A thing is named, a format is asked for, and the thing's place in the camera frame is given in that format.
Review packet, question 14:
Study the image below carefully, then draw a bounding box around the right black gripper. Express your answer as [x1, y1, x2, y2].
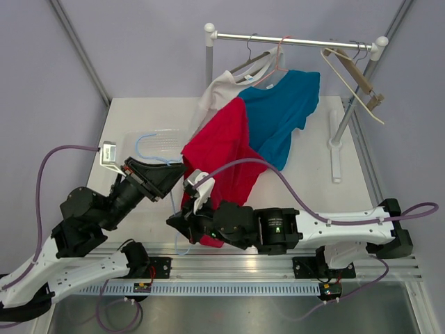
[169, 191, 251, 251]

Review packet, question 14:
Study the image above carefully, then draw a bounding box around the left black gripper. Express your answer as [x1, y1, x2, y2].
[99, 157, 188, 232]

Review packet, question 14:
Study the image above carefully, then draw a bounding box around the light blue wire hanger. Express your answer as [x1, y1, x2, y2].
[134, 130, 191, 257]

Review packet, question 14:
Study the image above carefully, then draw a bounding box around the red t shirt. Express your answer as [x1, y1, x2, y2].
[179, 97, 268, 248]

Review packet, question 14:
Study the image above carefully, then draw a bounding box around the blue t shirt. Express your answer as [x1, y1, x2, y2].
[238, 70, 321, 170]

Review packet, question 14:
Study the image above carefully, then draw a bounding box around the pink wire hanger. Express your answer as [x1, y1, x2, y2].
[254, 35, 291, 86]

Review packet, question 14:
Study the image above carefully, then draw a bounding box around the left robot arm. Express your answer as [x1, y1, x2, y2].
[1, 157, 186, 323]

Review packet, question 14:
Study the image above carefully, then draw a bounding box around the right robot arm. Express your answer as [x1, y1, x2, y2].
[166, 199, 413, 259]

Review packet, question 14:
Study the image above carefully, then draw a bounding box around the white t shirt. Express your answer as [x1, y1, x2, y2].
[188, 47, 285, 138]

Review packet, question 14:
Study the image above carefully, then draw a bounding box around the grey hanger with white shirt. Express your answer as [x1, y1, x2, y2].
[229, 33, 270, 74]

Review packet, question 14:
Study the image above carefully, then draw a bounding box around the clear plastic basket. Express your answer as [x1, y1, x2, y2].
[117, 129, 185, 164]

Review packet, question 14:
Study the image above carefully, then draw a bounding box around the white metal clothes rack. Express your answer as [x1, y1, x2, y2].
[204, 23, 389, 184]

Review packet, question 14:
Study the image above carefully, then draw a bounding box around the aluminium rail frame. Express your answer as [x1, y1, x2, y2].
[44, 241, 423, 283]

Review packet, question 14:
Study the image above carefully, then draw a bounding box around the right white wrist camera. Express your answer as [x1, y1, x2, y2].
[183, 169, 215, 214]

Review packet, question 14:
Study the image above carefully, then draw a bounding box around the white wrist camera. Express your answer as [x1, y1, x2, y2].
[183, 169, 215, 214]
[99, 141, 124, 175]

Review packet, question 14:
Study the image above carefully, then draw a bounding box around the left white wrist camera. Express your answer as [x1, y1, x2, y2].
[99, 141, 124, 175]

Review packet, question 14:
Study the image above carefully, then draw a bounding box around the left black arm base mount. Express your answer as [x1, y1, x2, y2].
[118, 239, 172, 279]

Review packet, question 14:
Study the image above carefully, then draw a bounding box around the white slotted cable duct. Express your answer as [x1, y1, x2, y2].
[74, 282, 321, 296]

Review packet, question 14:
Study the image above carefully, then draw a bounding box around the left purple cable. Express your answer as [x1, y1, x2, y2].
[0, 145, 143, 331]

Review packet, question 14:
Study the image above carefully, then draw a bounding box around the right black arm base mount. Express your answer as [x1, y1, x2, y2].
[292, 246, 356, 283]

